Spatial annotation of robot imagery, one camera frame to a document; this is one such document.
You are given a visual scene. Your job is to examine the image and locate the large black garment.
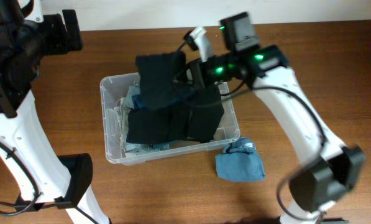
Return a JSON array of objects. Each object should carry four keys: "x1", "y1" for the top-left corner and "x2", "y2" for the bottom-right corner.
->
[{"x1": 127, "y1": 101, "x2": 224, "y2": 145}]

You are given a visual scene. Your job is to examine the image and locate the small black cloth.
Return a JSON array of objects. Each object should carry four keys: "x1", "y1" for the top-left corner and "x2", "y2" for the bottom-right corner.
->
[{"x1": 135, "y1": 51, "x2": 195, "y2": 110}]

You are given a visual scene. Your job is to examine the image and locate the light blue jeans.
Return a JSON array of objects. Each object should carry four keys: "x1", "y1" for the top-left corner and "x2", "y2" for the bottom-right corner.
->
[{"x1": 114, "y1": 83, "x2": 170, "y2": 157}]

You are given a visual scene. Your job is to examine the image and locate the blue cloth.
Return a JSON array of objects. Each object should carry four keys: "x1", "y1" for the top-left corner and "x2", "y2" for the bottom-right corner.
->
[{"x1": 215, "y1": 137, "x2": 266, "y2": 182}]

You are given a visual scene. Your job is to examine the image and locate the clear plastic storage bin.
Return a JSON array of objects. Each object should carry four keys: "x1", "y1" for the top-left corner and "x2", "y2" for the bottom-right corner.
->
[{"x1": 99, "y1": 73, "x2": 240, "y2": 166}]

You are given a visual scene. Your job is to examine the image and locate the dark blue jeans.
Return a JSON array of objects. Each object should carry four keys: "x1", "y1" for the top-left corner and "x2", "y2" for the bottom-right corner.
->
[{"x1": 132, "y1": 94, "x2": 146, "y2": 110}]

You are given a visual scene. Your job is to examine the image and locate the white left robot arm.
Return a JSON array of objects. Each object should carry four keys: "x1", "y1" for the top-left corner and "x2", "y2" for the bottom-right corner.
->
[{"x1": 0, "y1": 0, "x2": 110, "y2": 223}]

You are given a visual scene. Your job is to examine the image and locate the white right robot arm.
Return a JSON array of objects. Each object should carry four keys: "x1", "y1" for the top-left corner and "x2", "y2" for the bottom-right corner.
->
[{"x1": 184, "y1": 12, "x2": 366, "y2": 223}]

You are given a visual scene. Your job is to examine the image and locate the right black camera cable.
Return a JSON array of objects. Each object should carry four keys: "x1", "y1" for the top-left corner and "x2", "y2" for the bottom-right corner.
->
[{"x1": 171, "y1": 40, "x2": 327, "y2": 222}]

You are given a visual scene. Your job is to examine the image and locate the black camera cable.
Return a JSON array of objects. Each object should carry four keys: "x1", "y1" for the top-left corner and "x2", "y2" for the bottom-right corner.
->
[
  {"x1": 0, "y1": 133, "x2": 93, "y2": 224},
  {"x1": 171, "y1": 40, "x2": 327, "y2": 222}
]

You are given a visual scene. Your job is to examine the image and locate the left black camera cable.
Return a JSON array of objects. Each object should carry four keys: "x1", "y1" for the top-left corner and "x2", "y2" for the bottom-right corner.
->
[{"x1": 0, "y1": 133, "x2": 93, "y2": 224}]

